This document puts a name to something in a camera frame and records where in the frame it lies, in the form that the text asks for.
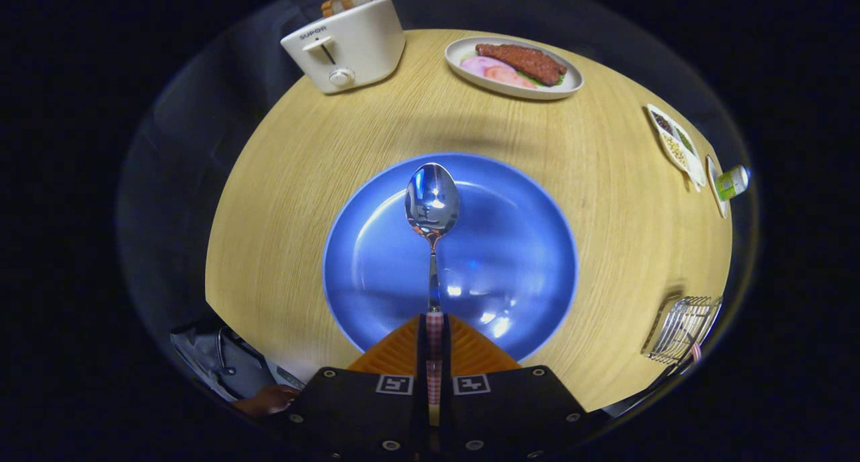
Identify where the white oval food plate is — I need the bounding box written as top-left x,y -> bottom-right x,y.
444,36 -> 585,101

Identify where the white toaster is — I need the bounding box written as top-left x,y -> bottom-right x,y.
280,0 -> 406,95

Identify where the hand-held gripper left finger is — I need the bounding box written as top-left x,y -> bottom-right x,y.
286,313 -> 431,462

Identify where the grey bag with black strap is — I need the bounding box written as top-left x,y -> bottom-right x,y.
169,316 -> 306,404

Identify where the metal wire cutlery holder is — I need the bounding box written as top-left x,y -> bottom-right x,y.
640,295 -> 724,365

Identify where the green bottle with silver cap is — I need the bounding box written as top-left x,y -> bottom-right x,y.
715,165 -> 751,201

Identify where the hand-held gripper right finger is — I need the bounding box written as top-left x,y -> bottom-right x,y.
442,313 -> 592,462

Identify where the pale pink ham slice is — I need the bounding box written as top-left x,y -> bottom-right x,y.
460,55 -> 515,79

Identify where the blue plate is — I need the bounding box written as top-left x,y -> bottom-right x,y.
322,152 -> 578,363

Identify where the spoon with red checkered handle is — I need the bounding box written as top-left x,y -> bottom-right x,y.
404,163 -> 462,429

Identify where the green lettuce leaf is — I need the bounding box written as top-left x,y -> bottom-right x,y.
517,71 -> 565,88

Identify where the white divided dish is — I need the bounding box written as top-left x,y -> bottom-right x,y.
645,103 -> 707,193

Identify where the pile of yellow beans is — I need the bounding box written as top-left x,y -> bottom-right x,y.
664,134 -> 689,171

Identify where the salmon pink ham slice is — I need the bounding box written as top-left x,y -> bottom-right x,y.
484,64 -> 538,90

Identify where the brown meat piece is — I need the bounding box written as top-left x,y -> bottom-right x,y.
475,43 -> 568,87

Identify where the small white dish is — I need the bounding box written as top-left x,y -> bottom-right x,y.
705,154 -> 730,220

